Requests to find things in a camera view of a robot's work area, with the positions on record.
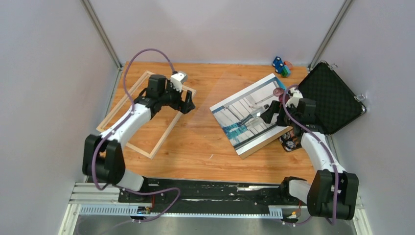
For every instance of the poker chip tray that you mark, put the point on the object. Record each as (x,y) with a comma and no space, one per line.
(289,141)

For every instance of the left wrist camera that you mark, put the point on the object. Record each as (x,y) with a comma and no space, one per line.
(177,80)

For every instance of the large printed photo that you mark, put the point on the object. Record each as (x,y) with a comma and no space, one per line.
(239,114)

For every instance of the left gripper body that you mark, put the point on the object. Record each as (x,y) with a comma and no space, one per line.
(171,98)

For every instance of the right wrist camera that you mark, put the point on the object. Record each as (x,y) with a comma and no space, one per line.
(295,97)

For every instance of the light wooden picture frame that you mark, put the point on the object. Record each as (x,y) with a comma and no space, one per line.
(102,126)

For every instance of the wooden backing board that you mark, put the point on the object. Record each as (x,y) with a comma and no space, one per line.
(261,141)

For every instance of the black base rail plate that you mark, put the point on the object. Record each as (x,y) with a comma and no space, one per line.
(214,197)

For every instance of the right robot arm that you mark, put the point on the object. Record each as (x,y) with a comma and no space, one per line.
(333,192)

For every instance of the colourful toy blocks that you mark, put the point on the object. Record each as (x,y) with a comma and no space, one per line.
(282,67)

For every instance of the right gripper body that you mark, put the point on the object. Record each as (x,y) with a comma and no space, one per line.
(282,120)

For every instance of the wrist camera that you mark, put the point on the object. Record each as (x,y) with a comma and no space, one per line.
(177,80)
(295,97)

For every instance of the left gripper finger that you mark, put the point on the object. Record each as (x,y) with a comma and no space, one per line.
(141,99)
(187,104)

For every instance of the black foam-lined case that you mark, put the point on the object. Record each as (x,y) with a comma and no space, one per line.
(336,104)

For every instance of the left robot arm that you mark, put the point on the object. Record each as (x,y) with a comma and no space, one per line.
(103,158)

